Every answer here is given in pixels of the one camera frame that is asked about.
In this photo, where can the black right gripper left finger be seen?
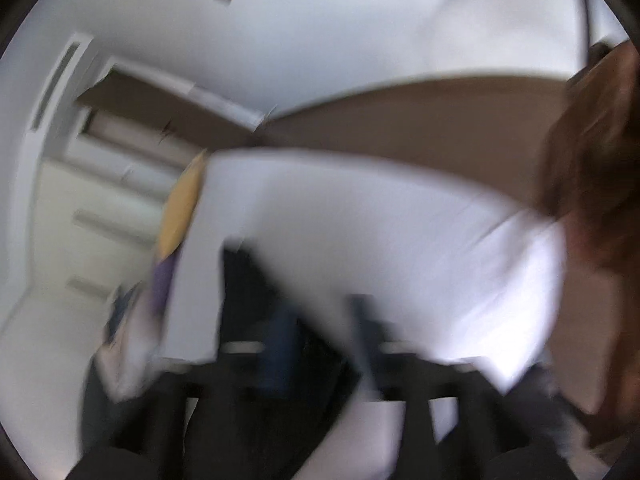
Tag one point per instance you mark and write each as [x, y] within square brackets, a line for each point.
[257, 412]

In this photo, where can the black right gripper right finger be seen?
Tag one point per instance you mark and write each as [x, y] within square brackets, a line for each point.
[456, 424]

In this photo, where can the black denim pants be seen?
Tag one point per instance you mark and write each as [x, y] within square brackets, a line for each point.
[249, 297]

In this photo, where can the white folded duvet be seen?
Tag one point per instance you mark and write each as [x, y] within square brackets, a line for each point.
[131, 336]

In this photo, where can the purple cushion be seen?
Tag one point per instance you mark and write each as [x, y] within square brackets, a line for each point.
[163, 273]

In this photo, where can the white bed sheet mattress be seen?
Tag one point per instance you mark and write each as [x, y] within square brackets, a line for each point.
[457, 273]

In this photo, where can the yellow cushion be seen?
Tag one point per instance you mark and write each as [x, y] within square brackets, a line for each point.
[179, 207]

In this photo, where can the white wardrobe cabinet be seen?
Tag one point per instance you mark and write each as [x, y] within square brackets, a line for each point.
[85, 213]

